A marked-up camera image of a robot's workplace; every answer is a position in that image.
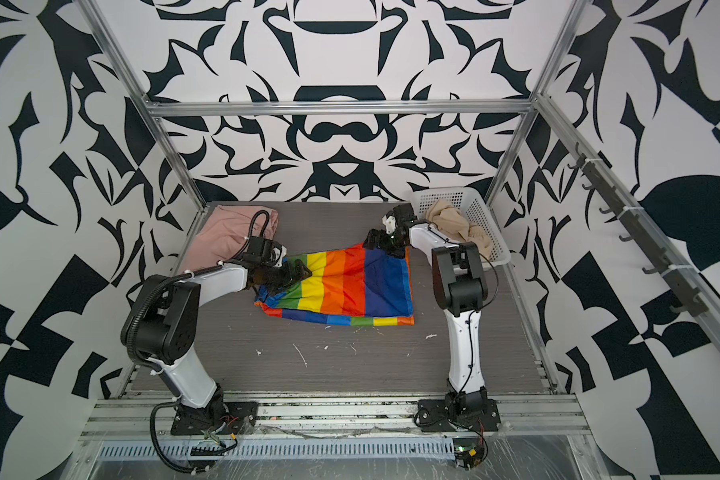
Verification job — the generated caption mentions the aluminium frame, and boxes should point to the aluminium frame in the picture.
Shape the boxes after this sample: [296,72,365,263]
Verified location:
[71,0,720,480]

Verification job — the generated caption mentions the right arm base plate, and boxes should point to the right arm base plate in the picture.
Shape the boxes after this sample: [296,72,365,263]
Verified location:
[413,395,502,432]

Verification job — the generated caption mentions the beige shorts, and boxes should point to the beige shorts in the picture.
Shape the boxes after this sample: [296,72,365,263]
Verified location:
[425,199,494,259]

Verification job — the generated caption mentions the black hook rail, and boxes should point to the black hook rail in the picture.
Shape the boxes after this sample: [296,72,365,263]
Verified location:
[569,145,710,317]

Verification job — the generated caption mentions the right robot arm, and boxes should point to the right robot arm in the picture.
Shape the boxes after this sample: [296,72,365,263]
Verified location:
[365,203,489,416]

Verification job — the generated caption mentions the small electronics board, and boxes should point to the small electronics board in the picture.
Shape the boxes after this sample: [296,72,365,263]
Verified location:
[453,437,488,470]

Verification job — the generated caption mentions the white slotted cable duct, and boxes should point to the white slotted cable duct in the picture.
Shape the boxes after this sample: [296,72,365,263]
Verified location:
[95,437,457,462]

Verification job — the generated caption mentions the pink shorts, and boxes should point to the pink shorts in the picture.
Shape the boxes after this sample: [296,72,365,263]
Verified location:
[182,206,279,271]

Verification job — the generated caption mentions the rainbow coloured shorts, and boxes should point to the rainbow coloured shorts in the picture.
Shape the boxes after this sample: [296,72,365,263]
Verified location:
[255,244,414,327]

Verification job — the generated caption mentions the white plastic basket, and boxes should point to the white plastic basket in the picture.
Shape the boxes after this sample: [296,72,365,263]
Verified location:
[409,187,511,267]

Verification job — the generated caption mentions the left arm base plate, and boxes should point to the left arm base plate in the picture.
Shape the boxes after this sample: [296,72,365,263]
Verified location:
[170,401,259,436]

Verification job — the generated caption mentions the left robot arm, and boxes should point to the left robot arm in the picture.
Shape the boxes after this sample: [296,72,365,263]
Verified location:
[120,237,312,418]

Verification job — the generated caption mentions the black corrugated cable conduit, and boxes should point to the black corrugated cable conduit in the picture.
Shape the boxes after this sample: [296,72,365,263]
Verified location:
[122,208,277,475]

